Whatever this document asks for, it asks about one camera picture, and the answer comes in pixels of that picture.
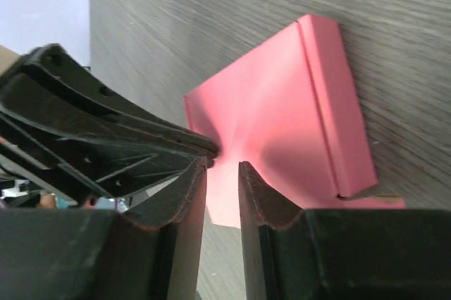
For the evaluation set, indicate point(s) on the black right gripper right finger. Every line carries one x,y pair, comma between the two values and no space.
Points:
293,253

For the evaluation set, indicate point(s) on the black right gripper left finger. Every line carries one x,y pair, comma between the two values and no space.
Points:
149,252

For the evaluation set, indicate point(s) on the pink paper box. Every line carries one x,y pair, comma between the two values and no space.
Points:
290,108

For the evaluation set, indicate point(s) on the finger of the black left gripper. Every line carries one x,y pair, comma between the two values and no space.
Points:
80,155
50,68

